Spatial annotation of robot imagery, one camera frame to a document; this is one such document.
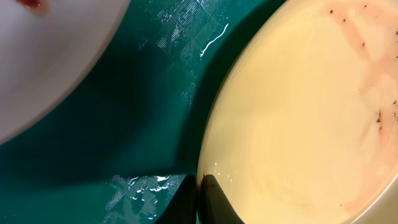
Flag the teal plastic tray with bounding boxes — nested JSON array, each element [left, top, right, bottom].
[[1, 0, 282, 223]]

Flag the yellow plate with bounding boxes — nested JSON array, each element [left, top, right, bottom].
[[197, 0, 397, 223]]

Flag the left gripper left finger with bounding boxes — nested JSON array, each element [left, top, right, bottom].
[[155, 174, 197, 224]]

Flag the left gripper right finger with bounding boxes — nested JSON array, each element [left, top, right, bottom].
[[200, 174, 244, 224]]

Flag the small white stained plate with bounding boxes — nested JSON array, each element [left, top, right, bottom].
[[1, 0, 130, 142]]

